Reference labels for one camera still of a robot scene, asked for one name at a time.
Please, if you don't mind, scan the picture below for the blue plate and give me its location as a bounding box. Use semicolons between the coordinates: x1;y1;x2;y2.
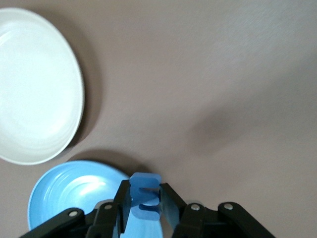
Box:
27;160;132;232

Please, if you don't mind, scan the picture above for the blue foam letter E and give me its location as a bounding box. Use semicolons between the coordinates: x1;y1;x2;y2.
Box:
125;172;165;238

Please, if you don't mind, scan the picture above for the brown table cover sheet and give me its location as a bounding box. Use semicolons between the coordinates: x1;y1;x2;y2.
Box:
0;0;317;238

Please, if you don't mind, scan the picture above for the beige plate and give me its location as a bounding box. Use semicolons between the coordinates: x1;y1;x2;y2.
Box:
0;7;86;166

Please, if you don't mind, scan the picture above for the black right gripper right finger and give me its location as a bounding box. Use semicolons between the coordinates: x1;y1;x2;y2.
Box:
160;182;277;238

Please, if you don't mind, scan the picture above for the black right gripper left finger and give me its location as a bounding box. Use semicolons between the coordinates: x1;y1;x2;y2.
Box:
18;179;132;238

